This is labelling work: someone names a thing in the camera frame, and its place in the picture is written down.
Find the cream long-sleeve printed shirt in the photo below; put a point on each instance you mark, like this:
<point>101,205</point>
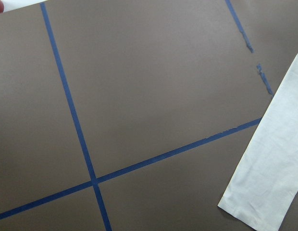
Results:
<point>265,180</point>

